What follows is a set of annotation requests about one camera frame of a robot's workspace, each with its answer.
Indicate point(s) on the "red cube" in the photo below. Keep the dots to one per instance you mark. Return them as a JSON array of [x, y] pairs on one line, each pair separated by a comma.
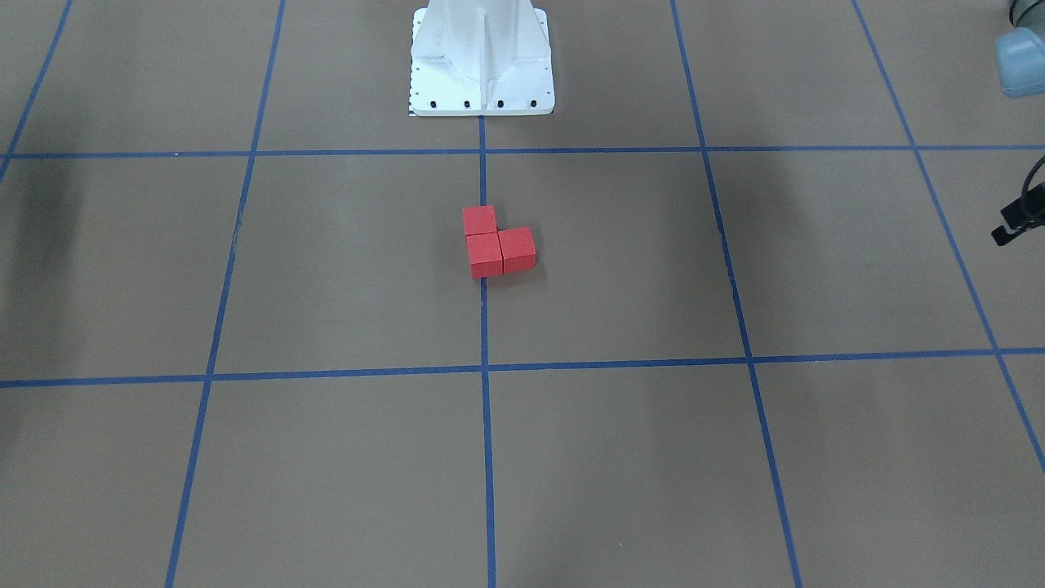
[[518, 249], [484, 255], [478, 220]]

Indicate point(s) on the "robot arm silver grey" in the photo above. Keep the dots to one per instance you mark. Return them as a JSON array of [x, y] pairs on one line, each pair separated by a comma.
[[1020, 52]]

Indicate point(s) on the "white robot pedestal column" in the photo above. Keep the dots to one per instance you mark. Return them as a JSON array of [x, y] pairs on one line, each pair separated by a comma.
[[481, 59]]

